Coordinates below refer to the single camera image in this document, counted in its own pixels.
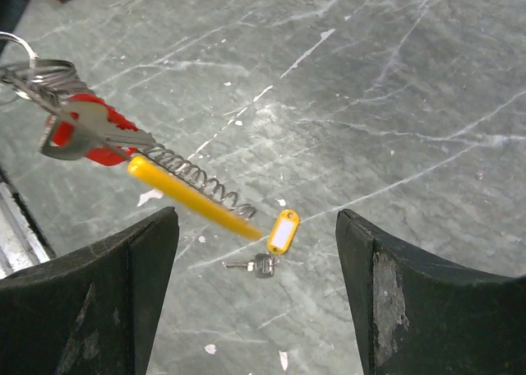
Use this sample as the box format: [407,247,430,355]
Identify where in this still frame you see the yellow key tag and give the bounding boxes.
[267,209,300,255]

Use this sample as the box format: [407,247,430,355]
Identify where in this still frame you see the red key tag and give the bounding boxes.
[40,94,138,166]

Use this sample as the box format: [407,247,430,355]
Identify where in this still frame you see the large keyring with yellow handle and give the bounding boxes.
[1,32,261,240]

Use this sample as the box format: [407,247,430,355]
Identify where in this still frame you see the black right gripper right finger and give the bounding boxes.
[335,209,525,374]

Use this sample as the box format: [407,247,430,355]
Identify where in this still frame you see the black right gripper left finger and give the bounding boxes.
[1,207,179,374]

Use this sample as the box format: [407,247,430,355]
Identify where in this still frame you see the silver key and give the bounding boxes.
[57,106,155,151]
[222,253,279,279]

